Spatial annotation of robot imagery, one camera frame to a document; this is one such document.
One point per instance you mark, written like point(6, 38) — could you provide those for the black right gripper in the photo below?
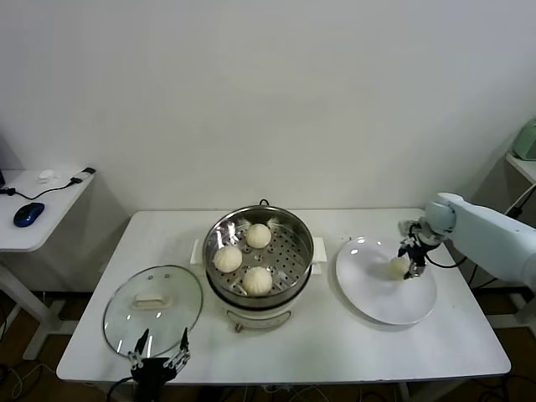
point(423, 247)

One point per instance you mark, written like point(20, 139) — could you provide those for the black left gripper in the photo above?
point(153, 369)

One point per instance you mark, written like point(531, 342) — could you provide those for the white steamed baozi bun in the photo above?
point(258, 235)
point(228, 258)
point(257, 280)
point(397, 268)

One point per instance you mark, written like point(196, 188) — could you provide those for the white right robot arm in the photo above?
point(481, 234)

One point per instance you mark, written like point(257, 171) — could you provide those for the stainless steel steamer basket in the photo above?
point(293, 247)

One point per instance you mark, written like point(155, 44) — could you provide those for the white round plate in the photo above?
point(377, 293)

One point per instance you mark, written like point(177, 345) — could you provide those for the cream electric cooker base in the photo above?
point(259, 316)

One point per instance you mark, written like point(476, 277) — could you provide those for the pale green appliance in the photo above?
point(527, 140)

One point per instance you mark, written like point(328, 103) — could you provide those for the white side desk with mouse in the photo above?
point(50, 218)

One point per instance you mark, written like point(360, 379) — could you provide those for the blue computer mouse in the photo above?
point(28, 213)

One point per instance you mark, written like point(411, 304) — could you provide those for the grey adapter with black ends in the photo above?
point(83, 175)

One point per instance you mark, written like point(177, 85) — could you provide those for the small white crumpled object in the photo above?
point(47, 176)

